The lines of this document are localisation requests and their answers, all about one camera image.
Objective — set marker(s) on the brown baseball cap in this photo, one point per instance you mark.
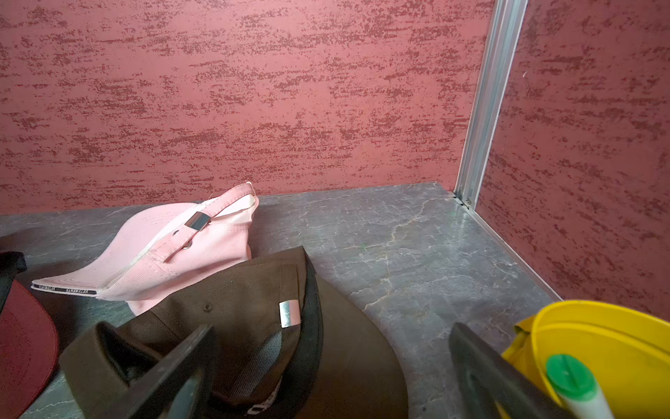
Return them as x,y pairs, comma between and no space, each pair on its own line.
288,345

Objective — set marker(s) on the right rear aluminium corner post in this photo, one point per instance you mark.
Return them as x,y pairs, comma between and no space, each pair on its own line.
499,52

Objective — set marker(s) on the yellow plastic cup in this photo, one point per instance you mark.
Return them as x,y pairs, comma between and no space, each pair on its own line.
625,350

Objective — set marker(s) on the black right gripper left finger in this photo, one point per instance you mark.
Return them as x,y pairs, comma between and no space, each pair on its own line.
178,386

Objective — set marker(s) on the green capped white marker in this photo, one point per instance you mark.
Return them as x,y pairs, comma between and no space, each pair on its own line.
577,387

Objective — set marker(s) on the pink baseball cap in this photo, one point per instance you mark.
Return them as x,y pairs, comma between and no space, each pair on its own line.
164,249

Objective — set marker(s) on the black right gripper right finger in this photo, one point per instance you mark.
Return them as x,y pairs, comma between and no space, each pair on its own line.
490,386

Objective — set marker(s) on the dark red baseball cap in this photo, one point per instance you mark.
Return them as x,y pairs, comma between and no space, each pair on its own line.
29,341

